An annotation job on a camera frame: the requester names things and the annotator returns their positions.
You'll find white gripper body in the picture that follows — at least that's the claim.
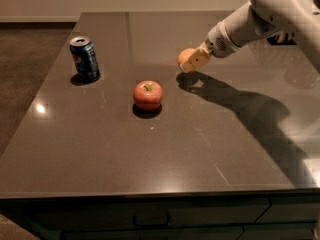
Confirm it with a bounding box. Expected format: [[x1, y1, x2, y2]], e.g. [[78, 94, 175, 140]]
[[205, 21, 240, 58]]

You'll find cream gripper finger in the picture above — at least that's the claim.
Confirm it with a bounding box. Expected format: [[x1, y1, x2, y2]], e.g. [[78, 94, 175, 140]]
[[181, 42, 210, 73]]

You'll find orange fruit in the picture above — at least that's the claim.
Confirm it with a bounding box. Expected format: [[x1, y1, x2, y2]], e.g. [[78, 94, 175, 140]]
[[177, 48, 195, 69]]

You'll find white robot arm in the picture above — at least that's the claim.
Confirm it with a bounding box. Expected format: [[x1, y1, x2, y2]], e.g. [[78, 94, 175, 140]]
[[178, 0, 320, 73]]

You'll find red apple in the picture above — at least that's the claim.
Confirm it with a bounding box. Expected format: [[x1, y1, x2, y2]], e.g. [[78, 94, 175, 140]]
[[133, 81, 163, 112]]

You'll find blue soda can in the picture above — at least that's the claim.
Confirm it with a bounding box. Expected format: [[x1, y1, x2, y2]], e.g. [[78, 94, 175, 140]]
[[70, 36, 100, 83]]

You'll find black wire napkin holder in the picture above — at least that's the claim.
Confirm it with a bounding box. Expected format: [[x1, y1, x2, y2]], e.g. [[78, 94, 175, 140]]
[[267, 31, 295, 45]]

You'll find dark cabinet drawer with handle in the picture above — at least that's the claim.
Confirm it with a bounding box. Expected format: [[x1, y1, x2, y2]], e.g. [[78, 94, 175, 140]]
[[26, 198, 270, 231]]

